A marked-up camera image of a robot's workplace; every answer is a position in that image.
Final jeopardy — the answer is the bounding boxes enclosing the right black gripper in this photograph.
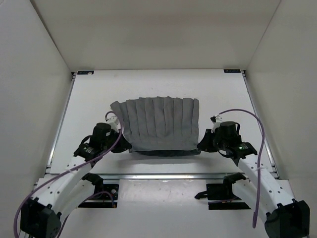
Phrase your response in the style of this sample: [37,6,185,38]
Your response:
[198,129,228,153]

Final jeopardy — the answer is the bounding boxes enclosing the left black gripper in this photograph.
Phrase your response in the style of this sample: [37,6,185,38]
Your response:
[104,127,132,152]

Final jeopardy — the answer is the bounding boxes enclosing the grey pleated skirt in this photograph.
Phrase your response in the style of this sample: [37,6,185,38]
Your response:
[110,97,200,157]

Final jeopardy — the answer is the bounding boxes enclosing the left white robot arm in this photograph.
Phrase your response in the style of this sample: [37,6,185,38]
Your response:
[14,118,123,238]

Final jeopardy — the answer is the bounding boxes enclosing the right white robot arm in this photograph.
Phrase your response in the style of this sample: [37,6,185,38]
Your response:
[195,117,310,238]

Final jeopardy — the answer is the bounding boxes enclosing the right blue corner label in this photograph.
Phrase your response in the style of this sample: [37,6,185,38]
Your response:
[223,69,241,73]

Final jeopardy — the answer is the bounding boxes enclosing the blue corner label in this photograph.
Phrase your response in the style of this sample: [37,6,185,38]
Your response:
[223,69,241,73]
[77,70,94,75]

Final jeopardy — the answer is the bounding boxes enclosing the left blue corner label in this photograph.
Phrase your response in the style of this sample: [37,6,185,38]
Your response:
[77,70,94,75]

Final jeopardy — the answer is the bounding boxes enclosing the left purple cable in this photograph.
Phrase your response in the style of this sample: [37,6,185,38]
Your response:
[13,111,124,238]

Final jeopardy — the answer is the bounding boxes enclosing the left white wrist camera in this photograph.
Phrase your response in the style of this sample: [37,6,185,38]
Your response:
[105,116,120,132]

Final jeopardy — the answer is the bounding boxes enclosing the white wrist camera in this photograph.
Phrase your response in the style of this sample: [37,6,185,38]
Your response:
[105,116,120,132]
[210,115,223,133]

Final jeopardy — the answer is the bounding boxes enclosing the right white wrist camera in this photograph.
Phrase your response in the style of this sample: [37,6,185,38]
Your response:
[210,115,223,133]

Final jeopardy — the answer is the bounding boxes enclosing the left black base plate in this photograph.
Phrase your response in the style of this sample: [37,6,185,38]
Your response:
[79,179,119,209]

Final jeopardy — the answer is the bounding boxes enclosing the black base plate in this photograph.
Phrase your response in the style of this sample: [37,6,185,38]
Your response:
[79,179,119,209]
[194,183,251,210]

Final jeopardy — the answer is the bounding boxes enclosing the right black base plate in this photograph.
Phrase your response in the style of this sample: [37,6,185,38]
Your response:
[194,183,251,210]

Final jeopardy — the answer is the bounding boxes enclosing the aluminium front table rail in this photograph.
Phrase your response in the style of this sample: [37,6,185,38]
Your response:
[46,173,279,180]

